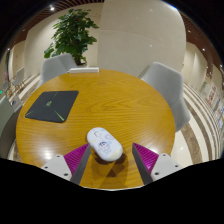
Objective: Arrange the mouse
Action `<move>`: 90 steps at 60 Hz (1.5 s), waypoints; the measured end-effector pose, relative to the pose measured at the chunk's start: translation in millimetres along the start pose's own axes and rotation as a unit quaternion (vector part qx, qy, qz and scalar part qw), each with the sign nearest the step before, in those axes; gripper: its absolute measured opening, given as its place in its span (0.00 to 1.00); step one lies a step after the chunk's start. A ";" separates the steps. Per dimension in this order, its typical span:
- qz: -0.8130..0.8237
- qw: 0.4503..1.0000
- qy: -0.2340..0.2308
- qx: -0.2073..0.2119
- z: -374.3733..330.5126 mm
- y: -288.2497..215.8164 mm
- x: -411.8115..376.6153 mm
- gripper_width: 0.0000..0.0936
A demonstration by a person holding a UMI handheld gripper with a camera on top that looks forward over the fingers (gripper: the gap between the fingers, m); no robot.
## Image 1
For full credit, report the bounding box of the green potted plant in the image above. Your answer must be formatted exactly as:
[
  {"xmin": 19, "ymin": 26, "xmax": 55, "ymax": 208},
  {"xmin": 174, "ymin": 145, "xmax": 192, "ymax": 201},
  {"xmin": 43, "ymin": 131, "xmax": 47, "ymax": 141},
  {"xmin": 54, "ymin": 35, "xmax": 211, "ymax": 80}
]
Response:
[{"xmin": 43, "ymin": 8, "xmax": 100, "ymax": 67}]

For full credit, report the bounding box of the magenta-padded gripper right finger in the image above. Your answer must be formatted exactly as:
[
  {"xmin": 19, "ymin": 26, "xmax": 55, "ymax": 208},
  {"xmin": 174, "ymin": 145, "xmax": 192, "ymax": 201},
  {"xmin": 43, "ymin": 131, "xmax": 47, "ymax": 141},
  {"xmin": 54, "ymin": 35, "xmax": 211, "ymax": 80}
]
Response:
[{"xmin": 131, "ymin": 142, "xmax": 184, "ymax": 186}]

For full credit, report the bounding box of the black green-lined mouse pad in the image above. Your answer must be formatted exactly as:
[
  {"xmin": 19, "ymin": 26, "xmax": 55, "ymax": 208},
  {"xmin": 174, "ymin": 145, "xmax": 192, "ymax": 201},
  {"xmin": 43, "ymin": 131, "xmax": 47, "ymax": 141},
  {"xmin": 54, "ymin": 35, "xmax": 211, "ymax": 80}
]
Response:
[{"xmin": 24, "ymin": 90, "xmax": 80, "ymax": 124}]

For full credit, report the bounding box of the white cartoon-print computer mouse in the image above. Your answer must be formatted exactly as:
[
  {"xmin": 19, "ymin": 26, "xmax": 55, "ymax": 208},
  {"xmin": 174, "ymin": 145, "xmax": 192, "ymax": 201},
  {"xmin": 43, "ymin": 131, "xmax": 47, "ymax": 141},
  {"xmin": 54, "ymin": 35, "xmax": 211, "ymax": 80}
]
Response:
[{"xmin": 86, "ymin": 126, "xmax": 124, "ymax": 163}]

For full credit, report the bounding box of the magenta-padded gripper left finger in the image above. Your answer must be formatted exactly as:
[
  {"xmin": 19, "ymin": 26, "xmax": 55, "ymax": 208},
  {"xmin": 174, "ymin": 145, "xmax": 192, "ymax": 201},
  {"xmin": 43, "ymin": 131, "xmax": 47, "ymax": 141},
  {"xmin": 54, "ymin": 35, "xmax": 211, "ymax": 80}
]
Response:
[{"xmin": 40, "ymin": 143, "xmax": 92, "ymax": 186}]

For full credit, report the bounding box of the white power strip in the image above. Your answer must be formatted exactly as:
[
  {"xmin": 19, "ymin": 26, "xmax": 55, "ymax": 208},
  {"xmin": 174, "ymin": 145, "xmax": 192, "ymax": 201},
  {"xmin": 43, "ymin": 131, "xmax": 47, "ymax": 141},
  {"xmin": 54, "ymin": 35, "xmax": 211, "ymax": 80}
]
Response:
[{"xmin": 67, "ymin": 66, "xmax": 100, "ymax": 74}]

